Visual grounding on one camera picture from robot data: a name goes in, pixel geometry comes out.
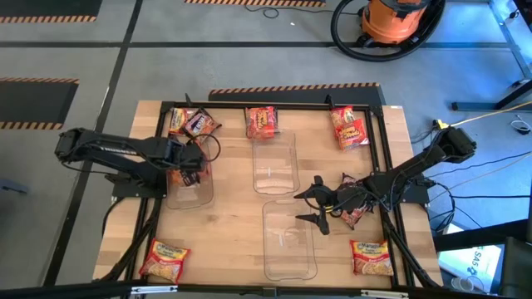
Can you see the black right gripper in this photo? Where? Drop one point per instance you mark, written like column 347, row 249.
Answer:
column 349, row 199

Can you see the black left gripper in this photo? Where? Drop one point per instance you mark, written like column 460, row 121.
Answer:
column 185, row 158

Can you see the ramen packets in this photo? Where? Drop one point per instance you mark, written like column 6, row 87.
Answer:
column 353, row 218

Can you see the black Fire Noodle packet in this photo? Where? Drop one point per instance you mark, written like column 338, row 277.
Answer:
column 348, row 179

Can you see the clear plastic bin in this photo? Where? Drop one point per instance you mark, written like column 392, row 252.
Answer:
column 274, row 166
column 189, row 197
column 287, row 249

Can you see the snack packets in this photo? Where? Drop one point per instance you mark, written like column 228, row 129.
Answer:
column 201, row 123

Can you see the red yellow Maruchan ramen packet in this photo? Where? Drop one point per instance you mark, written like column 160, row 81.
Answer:
column 164, row 261
column 371, row 258

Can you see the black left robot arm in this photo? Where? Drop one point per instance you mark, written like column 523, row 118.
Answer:
column 116, row 149

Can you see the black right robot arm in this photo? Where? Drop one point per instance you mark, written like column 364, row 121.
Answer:
column 415, row 166

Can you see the black mat with hazard stripes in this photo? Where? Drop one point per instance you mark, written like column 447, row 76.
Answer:
column 41, row 8
column 249, row 2
column 33, row 104
column 291, row 97

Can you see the black floor beam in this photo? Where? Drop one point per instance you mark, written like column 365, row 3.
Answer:
column 478, row 238

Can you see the paper cup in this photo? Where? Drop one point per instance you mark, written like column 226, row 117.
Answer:
column 462, row 284

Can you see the white blue cardboard box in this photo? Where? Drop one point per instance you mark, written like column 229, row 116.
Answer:
column 474, row 261

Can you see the orange shop vacuum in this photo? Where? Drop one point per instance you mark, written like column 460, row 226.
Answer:
column 338, row 41
column 390, row 21

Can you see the black aluminium table frame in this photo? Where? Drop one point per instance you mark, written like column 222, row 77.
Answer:
column 270, row 104

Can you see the silver frame bracket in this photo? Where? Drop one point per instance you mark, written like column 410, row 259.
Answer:
column 384, row 293
column 154, row 289

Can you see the black desk leg frame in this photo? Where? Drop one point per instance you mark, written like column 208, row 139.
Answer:
column 474, row 106

